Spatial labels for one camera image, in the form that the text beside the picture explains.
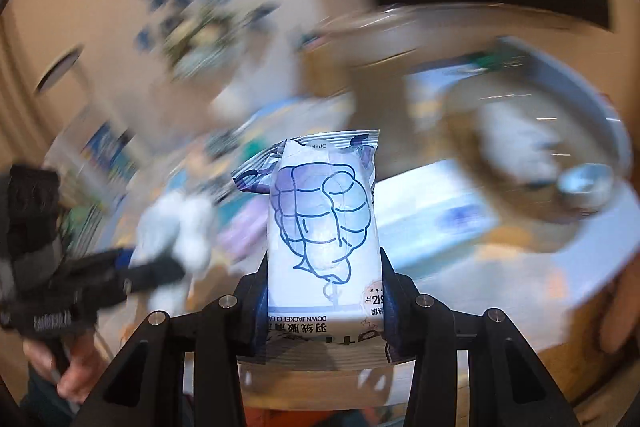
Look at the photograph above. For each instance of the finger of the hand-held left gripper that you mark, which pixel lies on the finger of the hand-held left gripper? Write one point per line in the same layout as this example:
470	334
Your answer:
100	263
155	274

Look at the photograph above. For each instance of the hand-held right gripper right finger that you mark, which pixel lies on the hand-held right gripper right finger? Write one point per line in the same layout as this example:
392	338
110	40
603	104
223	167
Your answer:
391	322

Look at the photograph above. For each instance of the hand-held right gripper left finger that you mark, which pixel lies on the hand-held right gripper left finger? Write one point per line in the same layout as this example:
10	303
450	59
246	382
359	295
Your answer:
257	307

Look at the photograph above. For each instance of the white plush toy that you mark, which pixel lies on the white plush toy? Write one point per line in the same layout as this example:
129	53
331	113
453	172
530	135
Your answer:
175	227

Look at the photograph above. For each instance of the white wet wipes packet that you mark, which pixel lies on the white wet wipes packet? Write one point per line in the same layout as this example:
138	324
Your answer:
320	232

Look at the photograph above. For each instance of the clear round plastic basin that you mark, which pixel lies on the clear round plastic basin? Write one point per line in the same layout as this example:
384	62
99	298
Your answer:
500	147

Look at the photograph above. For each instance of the person's left hand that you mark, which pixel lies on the person's left hand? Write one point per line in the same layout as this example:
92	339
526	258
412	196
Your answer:
75	359

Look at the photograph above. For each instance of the purple packet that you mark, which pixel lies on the purple packet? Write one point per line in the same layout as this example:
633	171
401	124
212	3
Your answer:
242	232

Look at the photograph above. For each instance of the light blue white packet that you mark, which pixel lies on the light blue white packet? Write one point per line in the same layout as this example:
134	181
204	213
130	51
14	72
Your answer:
440	212

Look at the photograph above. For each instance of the patterned tablecloth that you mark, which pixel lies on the patterned tablecloth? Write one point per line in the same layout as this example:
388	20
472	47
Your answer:
525	292

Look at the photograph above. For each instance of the blue tape roll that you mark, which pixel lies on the blue tape roll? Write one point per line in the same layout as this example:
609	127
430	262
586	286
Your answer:
585	184

